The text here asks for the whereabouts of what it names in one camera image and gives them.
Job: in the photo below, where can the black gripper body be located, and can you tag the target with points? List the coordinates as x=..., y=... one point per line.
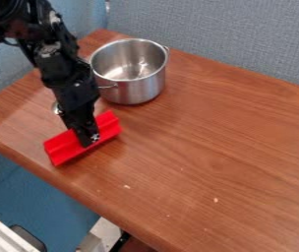
x=71, y=81

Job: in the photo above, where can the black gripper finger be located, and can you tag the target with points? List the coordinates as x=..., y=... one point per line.
x=85, y=128

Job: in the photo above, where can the red object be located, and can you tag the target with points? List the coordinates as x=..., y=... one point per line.
x=64, y=147

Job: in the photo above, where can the silver metal pot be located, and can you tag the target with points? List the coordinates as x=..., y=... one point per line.
x=129, y=70

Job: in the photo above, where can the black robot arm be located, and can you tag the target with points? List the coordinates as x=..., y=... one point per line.
x=32, y=26

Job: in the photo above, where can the black box on floor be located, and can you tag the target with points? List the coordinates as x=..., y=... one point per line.
x=29, y=237

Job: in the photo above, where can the white table leg bracket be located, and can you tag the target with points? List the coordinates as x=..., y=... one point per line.
x=100, y=238

